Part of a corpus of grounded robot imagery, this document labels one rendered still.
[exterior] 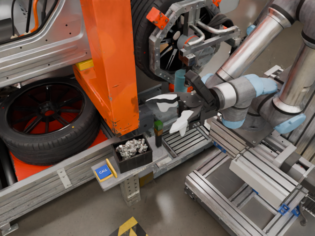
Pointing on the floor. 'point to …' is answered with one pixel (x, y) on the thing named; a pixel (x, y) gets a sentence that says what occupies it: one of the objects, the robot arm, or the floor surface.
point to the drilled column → (131, 190)
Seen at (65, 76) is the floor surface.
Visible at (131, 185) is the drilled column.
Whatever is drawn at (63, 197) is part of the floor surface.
